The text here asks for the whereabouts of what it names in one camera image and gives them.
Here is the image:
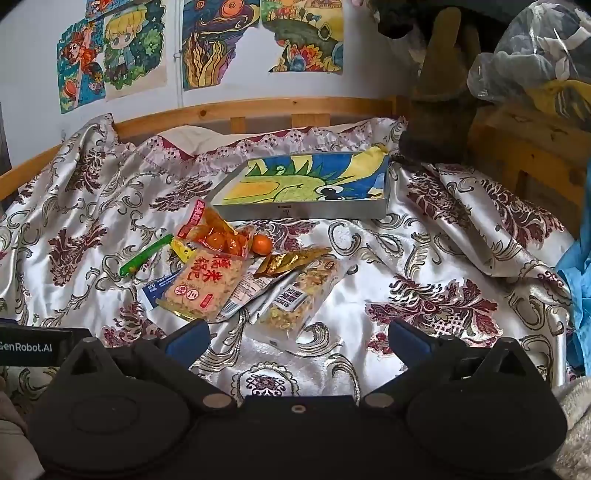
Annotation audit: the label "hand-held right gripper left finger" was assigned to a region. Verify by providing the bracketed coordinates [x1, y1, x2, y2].
[60, 318, 236, 412]

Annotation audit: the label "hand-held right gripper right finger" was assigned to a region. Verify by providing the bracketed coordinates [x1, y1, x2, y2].
[360, 318, 533, 412]

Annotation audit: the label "rice cracker packet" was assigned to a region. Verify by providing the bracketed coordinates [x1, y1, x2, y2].
[156, 249, 252, 322]

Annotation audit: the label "blue white snack packet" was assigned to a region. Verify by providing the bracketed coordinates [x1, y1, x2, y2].
[141, 272, 181, 309]

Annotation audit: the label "white pink snack packet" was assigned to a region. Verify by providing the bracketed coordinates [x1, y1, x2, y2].
[217, 256, 282, 324]

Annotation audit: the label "yellow snack packet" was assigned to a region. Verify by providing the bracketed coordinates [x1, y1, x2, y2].
[170, 237, 199, 264]

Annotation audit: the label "green stick snack packet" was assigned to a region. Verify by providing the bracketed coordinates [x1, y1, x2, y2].
[119, 234, 175, 278]

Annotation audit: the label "orange snack bag red label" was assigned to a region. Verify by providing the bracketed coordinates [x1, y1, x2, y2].
[178, 199, 257, 257]

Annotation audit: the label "clear nut bar packet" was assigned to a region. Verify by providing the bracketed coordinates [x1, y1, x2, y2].
[252, 258, 347, 344]

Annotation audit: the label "gold foil snack packet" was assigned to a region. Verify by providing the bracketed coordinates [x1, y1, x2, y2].
[253, 247, 332, 278]

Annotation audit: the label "grey tray box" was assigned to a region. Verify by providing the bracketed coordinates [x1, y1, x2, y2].
[210, 148, 392, 221]

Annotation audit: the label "floral satin blanket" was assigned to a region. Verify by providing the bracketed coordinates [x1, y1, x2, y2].
[0, 113, 578, 407]

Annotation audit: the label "blue cloth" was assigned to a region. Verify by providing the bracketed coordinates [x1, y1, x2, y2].
[554, 237, 591, 370]

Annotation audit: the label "beige fleece blanket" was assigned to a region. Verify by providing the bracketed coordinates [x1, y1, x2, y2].
[551, 381, 591, 480]

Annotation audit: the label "cream pillow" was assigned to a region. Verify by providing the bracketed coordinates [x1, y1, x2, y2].
[159, 124, 361, 155]

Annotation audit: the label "pale hanging clothes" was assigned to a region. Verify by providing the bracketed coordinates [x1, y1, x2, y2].
[392, 32, 432, 100]

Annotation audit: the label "clear plastic bag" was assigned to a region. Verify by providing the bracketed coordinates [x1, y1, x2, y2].
[466, 0, 591, 116]

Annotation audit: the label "black hanging garment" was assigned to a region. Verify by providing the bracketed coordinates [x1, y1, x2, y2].
[369, 0, 462, 40]

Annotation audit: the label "red-haired girl wall poster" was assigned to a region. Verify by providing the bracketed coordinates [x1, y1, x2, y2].
[56, 18, 108, 114]

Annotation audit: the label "swirly sun wall poster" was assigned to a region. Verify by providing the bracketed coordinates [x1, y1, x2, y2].
[181, 0, 263, 90]

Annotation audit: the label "blond child wall poster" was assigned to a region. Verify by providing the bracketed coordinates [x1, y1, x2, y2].
[102, 0, 168, 101]

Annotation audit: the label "white wall conduit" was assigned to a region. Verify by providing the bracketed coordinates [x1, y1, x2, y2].
[174, 0, 184, 108]

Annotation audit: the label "landscape wall poster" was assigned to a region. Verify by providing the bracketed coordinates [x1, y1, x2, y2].
[261, 0, 345, 75]

